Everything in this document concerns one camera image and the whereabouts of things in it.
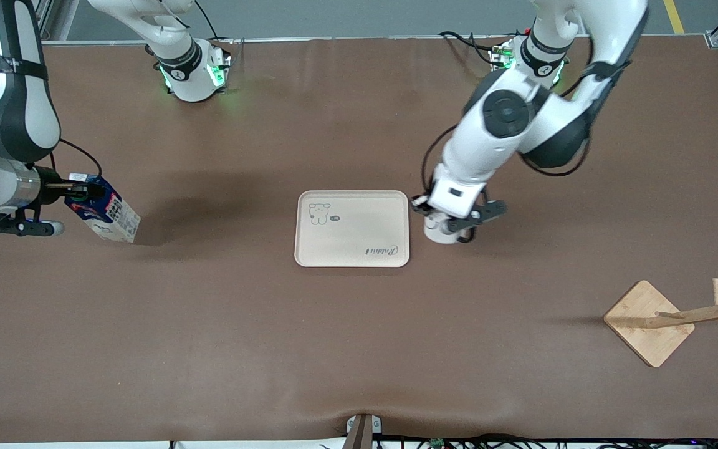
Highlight blue milk carton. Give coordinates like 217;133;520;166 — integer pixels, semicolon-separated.
63;175;141;244

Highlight black left arm base cable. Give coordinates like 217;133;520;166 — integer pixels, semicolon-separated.
439;30;506;68

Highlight brown table mat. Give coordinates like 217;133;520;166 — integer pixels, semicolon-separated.
0;36;718;445

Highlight beige tray with bear print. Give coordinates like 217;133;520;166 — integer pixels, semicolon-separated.
294;190;410;268

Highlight wooden cup stand with pegs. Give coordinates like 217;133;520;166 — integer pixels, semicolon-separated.
603;278;718;368

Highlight black arm base cable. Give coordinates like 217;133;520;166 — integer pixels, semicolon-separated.
194;0;238;46
439;30;506;68

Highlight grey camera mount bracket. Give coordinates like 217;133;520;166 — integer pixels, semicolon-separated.
345;413;383;449

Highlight black right arm base cable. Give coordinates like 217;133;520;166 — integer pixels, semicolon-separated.
194;0;238;46

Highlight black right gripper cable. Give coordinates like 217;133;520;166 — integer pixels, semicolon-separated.
57;138;103;178

